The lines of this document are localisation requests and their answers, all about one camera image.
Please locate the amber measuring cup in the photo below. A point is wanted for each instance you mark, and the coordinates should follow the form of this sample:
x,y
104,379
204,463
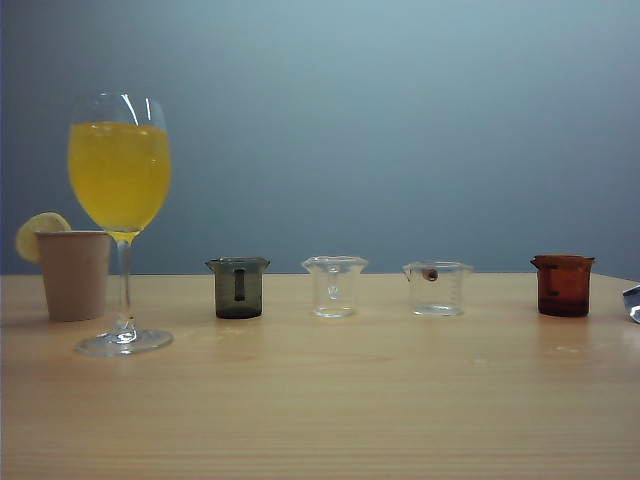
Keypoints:
x,y
562,295

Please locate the dark grey measuring cup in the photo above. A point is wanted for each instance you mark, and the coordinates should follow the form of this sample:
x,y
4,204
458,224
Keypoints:
x,y
239,295

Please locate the clear measuring cup brown spot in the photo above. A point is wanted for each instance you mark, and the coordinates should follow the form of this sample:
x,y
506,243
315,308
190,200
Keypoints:
x,y
437,295

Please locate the beige paper cup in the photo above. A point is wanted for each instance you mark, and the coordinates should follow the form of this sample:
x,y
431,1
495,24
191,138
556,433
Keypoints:
x,y
75,280

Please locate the wine glass with juice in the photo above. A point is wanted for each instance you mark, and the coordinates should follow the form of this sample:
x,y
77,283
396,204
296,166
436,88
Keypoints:
x,y
120,175

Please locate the yellow lemon slice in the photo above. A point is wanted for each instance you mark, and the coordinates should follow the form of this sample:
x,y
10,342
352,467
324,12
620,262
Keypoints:
x,y
35,235

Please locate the silver foil piece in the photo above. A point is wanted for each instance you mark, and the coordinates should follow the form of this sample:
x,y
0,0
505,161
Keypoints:
x,y
632,302

